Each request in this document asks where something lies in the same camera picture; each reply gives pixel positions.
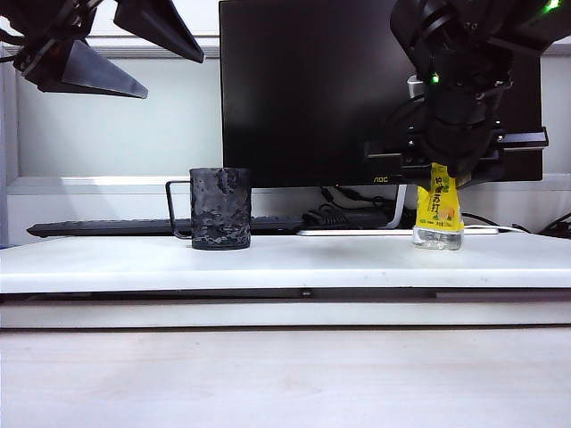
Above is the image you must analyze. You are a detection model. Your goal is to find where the black power adapter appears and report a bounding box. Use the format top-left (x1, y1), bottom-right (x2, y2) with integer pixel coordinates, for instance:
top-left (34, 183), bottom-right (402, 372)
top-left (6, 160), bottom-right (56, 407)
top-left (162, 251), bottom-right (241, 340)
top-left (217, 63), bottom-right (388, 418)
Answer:
top-left (302, 204), bottom-right (393, 230)

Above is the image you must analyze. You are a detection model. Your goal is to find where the white cable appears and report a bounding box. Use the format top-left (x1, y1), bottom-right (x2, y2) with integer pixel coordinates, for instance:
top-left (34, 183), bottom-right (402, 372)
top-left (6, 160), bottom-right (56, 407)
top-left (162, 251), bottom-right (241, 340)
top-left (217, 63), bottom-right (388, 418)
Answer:
top-left (463, 224), bottom-right (523, 234)

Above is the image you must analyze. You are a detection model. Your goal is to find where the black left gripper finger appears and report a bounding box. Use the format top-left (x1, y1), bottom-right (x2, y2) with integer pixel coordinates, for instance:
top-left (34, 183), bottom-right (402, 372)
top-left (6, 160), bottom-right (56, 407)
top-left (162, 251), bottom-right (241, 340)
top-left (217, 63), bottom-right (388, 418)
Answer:
top-left (21, 38), bottom-right (149, 100)
top-left (113, 0), bottom-right (205, 63)

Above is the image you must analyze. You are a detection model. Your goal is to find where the silver white monitor stand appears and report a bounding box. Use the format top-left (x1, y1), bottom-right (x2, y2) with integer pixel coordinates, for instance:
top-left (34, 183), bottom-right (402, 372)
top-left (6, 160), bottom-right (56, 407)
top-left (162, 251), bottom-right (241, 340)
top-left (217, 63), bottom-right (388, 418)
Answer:
top-left (296, 183), bottom-right (501, 237)

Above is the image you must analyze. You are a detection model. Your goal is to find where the long black curved cable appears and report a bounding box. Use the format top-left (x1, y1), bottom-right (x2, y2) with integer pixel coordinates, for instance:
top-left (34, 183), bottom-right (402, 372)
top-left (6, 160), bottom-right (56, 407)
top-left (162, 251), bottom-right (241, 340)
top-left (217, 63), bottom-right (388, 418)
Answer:
top-left (461, 212), bottom-right (533, 235)

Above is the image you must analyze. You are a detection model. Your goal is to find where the black cable bundle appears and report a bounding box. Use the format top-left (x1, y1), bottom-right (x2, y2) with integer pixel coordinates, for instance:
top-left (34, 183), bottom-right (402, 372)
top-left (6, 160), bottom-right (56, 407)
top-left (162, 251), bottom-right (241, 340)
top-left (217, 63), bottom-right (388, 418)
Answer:
top-left (512, 212), bottom-right (571, 240)

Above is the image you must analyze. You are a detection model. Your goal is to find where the thin aluminium partition rail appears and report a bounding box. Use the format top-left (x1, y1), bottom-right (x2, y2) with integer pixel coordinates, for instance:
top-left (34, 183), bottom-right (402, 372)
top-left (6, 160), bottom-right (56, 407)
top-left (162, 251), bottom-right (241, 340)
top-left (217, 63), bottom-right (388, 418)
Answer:
top-left (0, 34), bottom-right (571, 60)

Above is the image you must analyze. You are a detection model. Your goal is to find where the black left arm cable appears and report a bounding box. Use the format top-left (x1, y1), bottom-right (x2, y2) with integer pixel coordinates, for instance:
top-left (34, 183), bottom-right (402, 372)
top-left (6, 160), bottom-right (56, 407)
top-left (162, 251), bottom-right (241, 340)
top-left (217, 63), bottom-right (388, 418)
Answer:
top-left (0, 26), bottom-right (23, 63)

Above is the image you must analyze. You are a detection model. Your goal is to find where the black monitor cable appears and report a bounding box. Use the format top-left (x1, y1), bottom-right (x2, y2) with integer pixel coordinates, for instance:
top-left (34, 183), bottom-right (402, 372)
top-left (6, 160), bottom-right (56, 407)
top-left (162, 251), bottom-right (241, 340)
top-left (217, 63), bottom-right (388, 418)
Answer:
top-left (319, 185), bottom-right (389, 210)

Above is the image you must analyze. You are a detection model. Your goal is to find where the black computer keyboard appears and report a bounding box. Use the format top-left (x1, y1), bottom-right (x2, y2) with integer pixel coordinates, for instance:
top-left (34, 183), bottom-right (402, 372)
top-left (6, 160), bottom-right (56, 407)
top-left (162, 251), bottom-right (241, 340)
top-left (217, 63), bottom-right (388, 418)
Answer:
top-left (25, 215), bottom-right (309, 238)

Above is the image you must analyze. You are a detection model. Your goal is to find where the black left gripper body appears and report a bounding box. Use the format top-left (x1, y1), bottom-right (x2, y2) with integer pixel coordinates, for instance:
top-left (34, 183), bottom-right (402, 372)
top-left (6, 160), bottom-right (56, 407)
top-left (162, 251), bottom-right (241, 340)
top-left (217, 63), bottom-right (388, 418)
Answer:
top-left (0, 0), bottom-right (118, 75)

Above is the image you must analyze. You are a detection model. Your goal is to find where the wide aluminium partition ledge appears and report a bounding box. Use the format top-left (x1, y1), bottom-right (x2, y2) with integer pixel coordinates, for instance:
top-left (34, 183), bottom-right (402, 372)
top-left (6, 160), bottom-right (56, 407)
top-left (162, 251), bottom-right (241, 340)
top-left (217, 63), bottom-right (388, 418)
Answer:
top-left (6, 173), bottom-right (571, 197)

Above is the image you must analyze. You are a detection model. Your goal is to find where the black textured cup with handle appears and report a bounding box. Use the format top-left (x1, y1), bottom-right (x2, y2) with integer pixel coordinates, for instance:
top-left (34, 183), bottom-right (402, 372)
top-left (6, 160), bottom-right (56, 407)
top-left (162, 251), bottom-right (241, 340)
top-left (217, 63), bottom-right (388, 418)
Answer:
top-left (164, 167), bottom-right (252, 251)

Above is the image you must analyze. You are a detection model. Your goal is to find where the clear bottle with yellow label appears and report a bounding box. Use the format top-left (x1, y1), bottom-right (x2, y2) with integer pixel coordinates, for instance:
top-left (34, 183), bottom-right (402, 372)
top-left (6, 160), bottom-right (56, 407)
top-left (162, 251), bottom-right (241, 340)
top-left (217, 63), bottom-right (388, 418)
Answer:
top-left (410, 162), bottom-right (466, 251)

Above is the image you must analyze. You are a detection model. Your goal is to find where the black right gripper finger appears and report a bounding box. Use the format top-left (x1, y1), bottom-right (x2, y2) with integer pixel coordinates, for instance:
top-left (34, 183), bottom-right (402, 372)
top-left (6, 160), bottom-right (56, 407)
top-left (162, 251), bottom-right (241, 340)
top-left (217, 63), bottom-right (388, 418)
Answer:
top-left (459, 171), bottom-right (505, 192)
top-left (400, 163), bottom-right (433, 185)

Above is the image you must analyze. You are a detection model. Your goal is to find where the black AOC computer monitor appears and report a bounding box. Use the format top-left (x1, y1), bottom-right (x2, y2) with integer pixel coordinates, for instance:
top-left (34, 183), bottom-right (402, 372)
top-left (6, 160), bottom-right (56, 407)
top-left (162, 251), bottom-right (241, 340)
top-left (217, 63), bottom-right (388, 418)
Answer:
top-left (218, 0), bottom-right (544, 188)

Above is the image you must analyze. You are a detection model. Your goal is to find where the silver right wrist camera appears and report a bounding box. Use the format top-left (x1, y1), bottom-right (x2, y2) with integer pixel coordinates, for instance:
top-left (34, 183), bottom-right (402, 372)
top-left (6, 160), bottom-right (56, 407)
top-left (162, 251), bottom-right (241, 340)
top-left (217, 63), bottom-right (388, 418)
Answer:
top-left (406, 74), bottom-right (428, 103)

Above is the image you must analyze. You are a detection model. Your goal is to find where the white raised desk board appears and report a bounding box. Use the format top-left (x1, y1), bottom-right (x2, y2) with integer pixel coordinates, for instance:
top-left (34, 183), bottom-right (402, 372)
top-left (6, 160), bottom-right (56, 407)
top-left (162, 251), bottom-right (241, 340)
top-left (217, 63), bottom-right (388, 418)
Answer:
top-left (0, 232), bottom-right (571, 330)

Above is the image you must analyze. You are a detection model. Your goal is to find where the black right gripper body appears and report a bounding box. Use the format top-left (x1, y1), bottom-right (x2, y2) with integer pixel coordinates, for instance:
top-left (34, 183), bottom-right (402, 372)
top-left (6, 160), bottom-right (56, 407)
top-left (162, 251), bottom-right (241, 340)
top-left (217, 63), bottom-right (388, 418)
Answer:
top-left (364, 118), bottom-right (550, 178)

